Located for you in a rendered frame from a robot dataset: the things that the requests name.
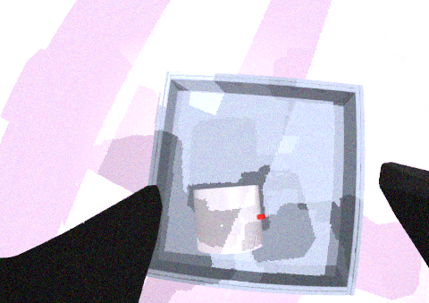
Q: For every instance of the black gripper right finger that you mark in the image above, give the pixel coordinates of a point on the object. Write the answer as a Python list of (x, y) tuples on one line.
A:
[(407, 191)]

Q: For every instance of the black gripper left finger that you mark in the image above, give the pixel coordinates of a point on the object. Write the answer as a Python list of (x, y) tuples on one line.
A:
[(102, 260)]

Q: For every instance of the white cylinder with two slots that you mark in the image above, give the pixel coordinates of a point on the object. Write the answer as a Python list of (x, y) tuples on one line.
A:
[(228, 220)]

